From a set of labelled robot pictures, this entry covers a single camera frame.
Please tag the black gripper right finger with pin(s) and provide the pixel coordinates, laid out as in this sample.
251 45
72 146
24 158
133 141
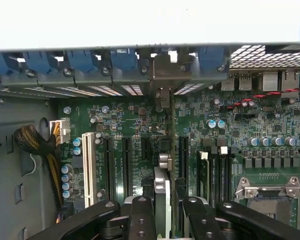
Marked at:
200 220

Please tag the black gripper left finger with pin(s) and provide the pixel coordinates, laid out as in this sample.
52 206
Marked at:
140 220

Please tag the black RAM slot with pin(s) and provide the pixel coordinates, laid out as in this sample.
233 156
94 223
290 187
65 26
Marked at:
225 175
214 175

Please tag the short black expansion slot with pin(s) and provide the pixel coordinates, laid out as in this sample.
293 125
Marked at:
145 148

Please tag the CPU socket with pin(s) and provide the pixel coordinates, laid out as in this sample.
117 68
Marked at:
270 205

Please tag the white PCI expansion slot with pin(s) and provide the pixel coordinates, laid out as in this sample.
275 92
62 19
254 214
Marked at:
88 170

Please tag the green Dell motherboard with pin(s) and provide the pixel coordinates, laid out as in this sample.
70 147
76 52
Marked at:
130 117

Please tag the white power connector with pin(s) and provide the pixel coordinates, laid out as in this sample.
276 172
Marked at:
63 130

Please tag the silver USB port block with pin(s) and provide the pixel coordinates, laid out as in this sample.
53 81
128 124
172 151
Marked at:
228 83
245 82

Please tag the silver network port block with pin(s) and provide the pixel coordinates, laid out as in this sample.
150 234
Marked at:
290 81
270 81

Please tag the blue slot retainer clip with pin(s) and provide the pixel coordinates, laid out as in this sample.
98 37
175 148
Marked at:
0 65
210 58
122 61
37 62
82 61

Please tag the open black PC case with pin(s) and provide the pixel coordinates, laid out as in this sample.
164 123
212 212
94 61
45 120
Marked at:
15 110

